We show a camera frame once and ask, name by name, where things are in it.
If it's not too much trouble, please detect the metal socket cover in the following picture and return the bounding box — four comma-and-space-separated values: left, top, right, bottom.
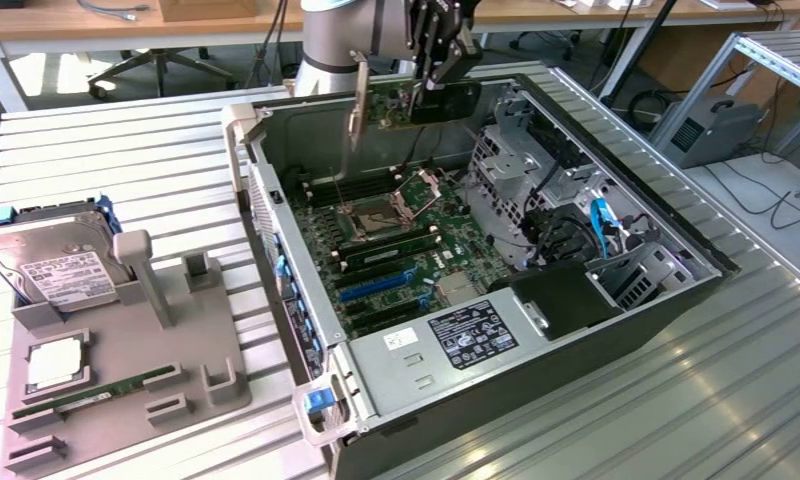
389, 168, 446, 224

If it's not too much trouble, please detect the brown cardboard box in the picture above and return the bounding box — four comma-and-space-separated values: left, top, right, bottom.
158, 0, 258, 24

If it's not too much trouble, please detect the black plastic fan shroud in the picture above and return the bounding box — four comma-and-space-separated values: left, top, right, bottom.
505, 259, 625, 344

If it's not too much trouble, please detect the grey power supply unit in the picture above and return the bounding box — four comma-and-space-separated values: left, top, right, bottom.
330, 287, 553, 422

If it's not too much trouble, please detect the wooden desk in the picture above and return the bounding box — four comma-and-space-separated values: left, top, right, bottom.
0, 0, 307, 114
471, 0, 800, 96

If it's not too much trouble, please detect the grey plastic parts rack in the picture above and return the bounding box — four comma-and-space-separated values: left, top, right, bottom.
0, 229, 254, 476

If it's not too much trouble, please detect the black office chair base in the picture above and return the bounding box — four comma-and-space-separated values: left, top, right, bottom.
505, 29, 582, 62

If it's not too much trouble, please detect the silver CPU chip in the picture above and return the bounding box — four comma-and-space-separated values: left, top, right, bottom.
24, 339, 87, 386

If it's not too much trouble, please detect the grey controller box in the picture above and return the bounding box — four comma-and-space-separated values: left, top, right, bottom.
665, 97, 765, 169

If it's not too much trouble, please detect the silver chipset heat sink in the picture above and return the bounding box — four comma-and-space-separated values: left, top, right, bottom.
435, 272, 485, 306

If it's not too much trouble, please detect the blue data wire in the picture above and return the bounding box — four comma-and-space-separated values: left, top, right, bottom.
589, 197, 618, 261

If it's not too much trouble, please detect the CPU socket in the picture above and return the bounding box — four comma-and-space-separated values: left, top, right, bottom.
335, 198, 422, 242

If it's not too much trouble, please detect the open black PC case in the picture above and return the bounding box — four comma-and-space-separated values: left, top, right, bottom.
219, 72, 741, 480

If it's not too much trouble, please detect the grey network cable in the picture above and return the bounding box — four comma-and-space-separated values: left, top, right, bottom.
75, 0, 153, 22

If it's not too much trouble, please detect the metal disk bay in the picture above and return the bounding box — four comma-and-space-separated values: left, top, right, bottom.
585, 244, 692, 311

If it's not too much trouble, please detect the black slanted pole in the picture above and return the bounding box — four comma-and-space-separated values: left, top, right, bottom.
598, 0, 680, 109

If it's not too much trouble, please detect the hanging black cable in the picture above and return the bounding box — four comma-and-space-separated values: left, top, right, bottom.
242, 0, 289, 91

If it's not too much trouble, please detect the silver hard disk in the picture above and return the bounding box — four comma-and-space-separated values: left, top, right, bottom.
0, 212, 138, 314

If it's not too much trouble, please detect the metal drive cage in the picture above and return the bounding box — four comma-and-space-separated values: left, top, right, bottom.
469, 87, 614, 261

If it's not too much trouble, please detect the green motherboard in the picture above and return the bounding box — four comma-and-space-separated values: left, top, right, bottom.
285, 167, 527, 344

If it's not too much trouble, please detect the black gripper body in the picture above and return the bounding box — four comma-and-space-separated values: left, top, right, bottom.
414, 0, 477, 27

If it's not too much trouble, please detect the graphics card with black cooler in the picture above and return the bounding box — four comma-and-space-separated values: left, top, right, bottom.
343, 48, 482, 152

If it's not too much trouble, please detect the green RAM stick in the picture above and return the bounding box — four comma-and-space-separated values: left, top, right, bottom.
10, 366, 177, 420
338, 238, 439, 265

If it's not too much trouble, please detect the aluminium frame table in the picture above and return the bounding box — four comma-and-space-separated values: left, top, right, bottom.
649, 27, 800, 156

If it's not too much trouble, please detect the black expansion slot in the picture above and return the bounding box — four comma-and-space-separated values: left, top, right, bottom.
343, 298, 419, 321
335, 260, 411, 287
353, 308, 425, 332

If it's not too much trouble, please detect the blue expansion slot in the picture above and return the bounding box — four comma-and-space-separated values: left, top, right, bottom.
335, 276, 409, 302

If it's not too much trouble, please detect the black power wire bundle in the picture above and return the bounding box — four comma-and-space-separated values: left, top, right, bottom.
522, 202, 605, 266

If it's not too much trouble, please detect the grey office chair base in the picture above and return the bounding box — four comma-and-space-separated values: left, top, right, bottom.
84, 47, 238, 99

